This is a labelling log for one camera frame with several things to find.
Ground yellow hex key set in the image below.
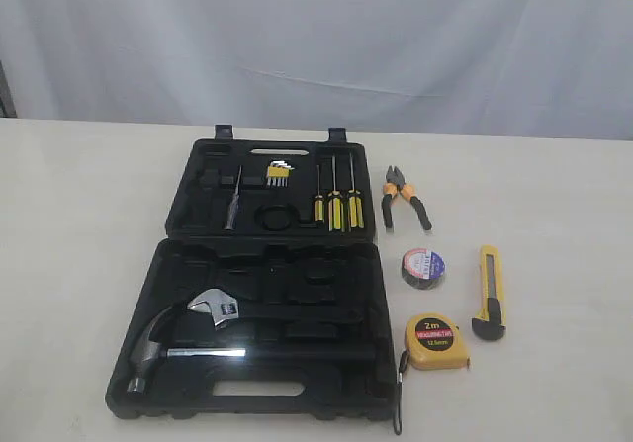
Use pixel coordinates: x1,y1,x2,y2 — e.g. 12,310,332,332
266,160,294,188

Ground orange black combination pliers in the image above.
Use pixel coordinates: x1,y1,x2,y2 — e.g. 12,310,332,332
381,165,432,232

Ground black electrical tape roll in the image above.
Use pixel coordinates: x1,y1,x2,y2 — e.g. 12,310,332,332
401,248,446,290

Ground small yellow black screwdriver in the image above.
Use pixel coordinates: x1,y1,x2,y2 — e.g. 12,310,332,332
313,165,324,223

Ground chrome adjustable wrench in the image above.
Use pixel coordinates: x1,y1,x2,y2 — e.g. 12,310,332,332
187,288,363,328

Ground yellow measuring tape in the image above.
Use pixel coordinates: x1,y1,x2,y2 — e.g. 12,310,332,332
392,312,471,436

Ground clear handle tester screwdriver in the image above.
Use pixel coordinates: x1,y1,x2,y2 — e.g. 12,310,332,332
224,166,243,230

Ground steel claw hammer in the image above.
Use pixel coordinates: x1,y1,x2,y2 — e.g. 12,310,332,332
127,307,377,394

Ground yellow utility knife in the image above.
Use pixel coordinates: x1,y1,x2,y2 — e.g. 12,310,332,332
471,244,506,341

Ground black plastic tool case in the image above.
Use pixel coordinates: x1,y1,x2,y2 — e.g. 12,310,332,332
105,125,397,421

